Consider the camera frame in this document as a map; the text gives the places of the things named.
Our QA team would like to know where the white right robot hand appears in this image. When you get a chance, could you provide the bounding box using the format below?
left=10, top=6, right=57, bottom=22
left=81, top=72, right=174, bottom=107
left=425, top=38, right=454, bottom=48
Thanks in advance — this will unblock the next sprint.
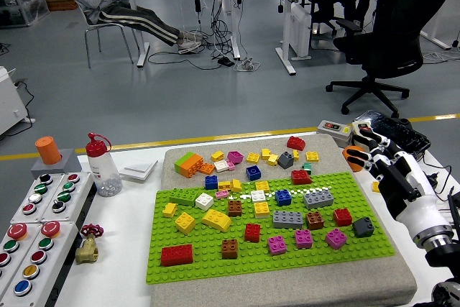
left=345, top=129, right=453, bottom=242

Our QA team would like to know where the long grey toy brick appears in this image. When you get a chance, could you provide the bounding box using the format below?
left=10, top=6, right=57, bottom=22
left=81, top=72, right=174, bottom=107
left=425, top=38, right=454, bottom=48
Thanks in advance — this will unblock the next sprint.
left=272, top=210, right=304, bottom=229
left=303, top=188, right=335, bottom=210

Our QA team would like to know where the brown toy brick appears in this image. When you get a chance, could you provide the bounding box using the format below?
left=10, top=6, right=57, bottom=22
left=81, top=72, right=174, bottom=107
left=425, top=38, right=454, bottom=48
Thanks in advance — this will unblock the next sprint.
left=227, top=200, right=243, bottom=218
left=305, top=211, right=325, bottom=231
left=221, top=239, right=239, bottom=260

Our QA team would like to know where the red sloped toy brick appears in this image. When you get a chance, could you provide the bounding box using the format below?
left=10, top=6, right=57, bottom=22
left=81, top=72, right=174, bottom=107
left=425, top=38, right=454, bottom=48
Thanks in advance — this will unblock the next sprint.
left=286, top=135, right=307, bottom=152

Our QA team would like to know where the hollow blue toy brick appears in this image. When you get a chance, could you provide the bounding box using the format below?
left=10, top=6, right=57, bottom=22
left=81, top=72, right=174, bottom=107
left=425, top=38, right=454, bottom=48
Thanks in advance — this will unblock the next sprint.
left=245, top=165, right=262, bottom=182

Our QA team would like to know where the yellow curved toy brick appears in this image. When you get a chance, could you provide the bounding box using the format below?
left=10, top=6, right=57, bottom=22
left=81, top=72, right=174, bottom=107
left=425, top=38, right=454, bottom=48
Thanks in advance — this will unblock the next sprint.
left=201, top=209, right=233, bottom=233

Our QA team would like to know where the green baseplate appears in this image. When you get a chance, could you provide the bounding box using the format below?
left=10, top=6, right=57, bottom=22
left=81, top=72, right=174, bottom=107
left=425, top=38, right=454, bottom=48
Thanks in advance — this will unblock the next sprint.
left=145, top=171, right=396, bottom=285

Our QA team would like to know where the long orange toy brick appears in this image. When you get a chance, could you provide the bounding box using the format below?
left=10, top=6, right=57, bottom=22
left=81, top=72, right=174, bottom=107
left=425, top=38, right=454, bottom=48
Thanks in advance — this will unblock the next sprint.
left=179, top=154, right=205, bottom=179

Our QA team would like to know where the long green toy brick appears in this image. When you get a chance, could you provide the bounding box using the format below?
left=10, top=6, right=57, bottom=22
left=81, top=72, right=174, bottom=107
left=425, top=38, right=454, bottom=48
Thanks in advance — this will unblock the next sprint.
left=168, top=188, right=201, bottom=206

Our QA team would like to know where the long lime toy brick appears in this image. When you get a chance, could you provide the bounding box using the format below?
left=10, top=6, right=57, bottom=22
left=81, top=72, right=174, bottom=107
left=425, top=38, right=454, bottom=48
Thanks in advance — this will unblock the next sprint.
left=174, top=151, right=197, bottom=175

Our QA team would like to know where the long red toy brick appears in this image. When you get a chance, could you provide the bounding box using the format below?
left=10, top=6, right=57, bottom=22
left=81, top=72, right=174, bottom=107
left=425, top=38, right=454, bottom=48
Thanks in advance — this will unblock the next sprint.
left=160, top=244, right=194, bottom=267

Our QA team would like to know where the dark grey sloped brick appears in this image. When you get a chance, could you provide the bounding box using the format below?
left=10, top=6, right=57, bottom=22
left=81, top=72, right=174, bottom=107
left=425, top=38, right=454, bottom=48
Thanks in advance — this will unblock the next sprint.
left=277, top=150, right=295, bottom=170
left=351, top=216, right=375, bottom=239

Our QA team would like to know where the black handheld controller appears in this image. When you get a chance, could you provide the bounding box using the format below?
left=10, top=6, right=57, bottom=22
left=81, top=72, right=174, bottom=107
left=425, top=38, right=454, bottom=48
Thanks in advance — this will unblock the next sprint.
left=354, top=109, right=431, bottom=153

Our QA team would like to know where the orange fruit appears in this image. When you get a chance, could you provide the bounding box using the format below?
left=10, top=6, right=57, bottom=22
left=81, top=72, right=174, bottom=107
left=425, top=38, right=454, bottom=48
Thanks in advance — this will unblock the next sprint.
left=341, top=145, right=364, bottom=173

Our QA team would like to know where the black office chair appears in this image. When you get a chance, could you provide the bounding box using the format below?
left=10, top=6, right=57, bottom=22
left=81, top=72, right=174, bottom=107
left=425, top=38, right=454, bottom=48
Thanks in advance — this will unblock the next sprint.
left=325, top=0, right=459, bottom=119

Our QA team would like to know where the white computer case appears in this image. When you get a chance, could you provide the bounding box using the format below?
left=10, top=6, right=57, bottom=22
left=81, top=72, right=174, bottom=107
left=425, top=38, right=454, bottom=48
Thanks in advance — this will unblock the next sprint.
left=290, top=3, right=312, bottom=60

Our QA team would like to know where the white floor adapter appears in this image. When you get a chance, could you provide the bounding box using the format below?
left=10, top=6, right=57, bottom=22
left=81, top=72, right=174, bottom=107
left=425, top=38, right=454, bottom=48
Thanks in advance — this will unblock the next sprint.
left=234, top=58, right=260, bottom=73

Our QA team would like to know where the grey-brown foam mat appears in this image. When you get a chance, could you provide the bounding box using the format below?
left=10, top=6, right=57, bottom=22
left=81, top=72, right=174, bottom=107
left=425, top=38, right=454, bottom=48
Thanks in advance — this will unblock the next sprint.
left=149, top=133, right=418, bottom=307

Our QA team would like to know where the clear red-capped squeeze bottle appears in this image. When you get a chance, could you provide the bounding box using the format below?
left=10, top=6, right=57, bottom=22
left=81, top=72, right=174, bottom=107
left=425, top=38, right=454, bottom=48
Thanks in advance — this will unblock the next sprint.
left=85, top=132, right=124, bottom=198

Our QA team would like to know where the brass valve red handwheel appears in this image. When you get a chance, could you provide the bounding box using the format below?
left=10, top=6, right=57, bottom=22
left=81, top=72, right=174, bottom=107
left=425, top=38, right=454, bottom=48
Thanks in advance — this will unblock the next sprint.
left=74, top=223, right=105, bottom=265

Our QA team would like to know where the grey four-button box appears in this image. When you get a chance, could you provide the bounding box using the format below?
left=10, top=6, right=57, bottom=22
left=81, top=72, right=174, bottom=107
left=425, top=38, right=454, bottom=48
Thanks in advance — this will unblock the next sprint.
left=9, top=173, right=66, bottom=224
left=39, top=171, right=95, bottom=222

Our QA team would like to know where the grey base block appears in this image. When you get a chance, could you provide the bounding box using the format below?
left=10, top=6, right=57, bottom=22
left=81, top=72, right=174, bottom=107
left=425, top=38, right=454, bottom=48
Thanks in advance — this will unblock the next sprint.
left=30, top=148, right=83, bottom=179

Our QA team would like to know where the grey emergency-stop button box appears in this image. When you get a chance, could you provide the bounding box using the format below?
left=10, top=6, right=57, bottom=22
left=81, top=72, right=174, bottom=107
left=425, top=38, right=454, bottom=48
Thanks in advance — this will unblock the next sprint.
left=0, top=223, right=41, bottom=286
left=0, top=221, right=79, bottom=307

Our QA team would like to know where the grey metal chair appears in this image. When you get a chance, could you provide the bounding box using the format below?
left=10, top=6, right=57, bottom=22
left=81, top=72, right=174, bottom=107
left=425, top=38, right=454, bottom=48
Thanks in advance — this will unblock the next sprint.
left=84, top=12, right=141, bottom=70

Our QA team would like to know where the orange cylinder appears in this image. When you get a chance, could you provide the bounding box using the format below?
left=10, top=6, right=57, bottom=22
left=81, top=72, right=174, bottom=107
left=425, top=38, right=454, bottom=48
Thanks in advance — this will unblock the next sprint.
left=34, top=136, right=63, bottom=165

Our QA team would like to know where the wooden pallet box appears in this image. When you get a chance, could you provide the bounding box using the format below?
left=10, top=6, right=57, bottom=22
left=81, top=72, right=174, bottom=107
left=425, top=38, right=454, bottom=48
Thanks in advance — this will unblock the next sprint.
left=43, top=0, right=78, bottom=12

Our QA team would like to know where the white cabinet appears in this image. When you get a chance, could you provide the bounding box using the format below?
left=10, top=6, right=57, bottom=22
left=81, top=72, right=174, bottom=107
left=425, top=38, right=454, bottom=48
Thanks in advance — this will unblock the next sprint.
left=0, top=65, right=36, bottom=137

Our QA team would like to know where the clear plastic crate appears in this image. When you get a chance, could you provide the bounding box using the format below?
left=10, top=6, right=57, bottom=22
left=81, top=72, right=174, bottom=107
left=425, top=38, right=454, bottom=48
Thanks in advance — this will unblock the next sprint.
left=0, top=0, right=50, bottom=29

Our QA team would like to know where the thin black cord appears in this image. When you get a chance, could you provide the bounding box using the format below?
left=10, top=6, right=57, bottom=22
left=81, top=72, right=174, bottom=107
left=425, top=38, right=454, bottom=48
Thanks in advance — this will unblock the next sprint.
left=418, top=150, right=453, bottom=193

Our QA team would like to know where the white red-green switch box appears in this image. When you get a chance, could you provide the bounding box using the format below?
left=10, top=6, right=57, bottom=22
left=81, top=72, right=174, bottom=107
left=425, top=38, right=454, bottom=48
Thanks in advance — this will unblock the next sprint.
left=351, top=121, right=377, bottom=139

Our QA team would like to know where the grey switch box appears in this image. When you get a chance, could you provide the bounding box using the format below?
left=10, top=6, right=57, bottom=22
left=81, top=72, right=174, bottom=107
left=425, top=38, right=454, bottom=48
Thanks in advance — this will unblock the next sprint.
left=316, top=119, right=354, bottom=149

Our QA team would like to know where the hanging black cable bundle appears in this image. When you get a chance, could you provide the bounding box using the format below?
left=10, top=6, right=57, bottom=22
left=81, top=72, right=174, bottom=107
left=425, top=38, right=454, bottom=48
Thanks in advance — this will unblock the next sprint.
left=147, top=0, right=262, bottom=73

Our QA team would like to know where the white switch plate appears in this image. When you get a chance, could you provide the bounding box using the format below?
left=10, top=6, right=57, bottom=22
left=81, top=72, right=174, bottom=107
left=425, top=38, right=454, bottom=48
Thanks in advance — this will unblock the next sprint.
left=118, top=158, right=159, bottom=183

